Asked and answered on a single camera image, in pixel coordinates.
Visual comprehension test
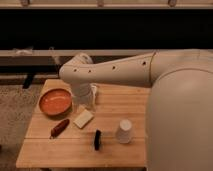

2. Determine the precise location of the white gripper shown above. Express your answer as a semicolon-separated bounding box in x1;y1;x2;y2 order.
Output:
71;84;94;109

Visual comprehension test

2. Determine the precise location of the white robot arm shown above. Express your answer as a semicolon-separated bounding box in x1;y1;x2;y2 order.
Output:
59;49;213;171

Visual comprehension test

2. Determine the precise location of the black eraser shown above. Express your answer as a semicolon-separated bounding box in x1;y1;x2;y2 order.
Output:
94;130;101;151

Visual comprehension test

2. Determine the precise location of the white tube bottle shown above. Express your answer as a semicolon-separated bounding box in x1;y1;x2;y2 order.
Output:
91;85;98;106

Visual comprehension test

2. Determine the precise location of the pale yellow sponge block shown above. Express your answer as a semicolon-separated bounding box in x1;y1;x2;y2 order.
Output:
73;110;94;129

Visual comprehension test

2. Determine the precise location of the orange bowl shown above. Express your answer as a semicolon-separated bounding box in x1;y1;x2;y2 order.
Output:
39;88;72;116

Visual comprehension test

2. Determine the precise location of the red-brown sausage toy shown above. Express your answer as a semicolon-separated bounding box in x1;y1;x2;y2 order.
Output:
50;119;70;138

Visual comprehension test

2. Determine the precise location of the wooden table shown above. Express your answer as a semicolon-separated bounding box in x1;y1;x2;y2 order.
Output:
16;84;149;168

